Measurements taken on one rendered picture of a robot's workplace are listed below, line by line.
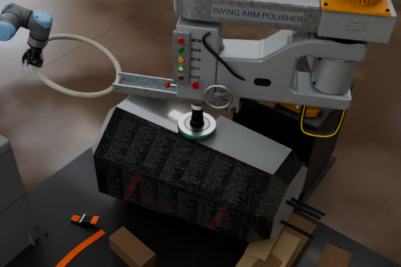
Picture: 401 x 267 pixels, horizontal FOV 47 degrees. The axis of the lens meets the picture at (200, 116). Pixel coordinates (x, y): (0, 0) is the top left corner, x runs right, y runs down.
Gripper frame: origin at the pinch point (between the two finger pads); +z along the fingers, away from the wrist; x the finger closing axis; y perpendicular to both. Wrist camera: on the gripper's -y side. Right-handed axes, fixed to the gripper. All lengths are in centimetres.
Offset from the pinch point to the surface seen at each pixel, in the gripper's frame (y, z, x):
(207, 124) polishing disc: 39, -6, 91
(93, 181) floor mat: 0, 104, 61
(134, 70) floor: -135, 109, 127
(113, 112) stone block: 5, 24, 51
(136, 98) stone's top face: -2, 17, 65
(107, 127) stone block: 10, 31, 48
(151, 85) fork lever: 17, -12, 60
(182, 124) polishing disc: 35, -1, 78
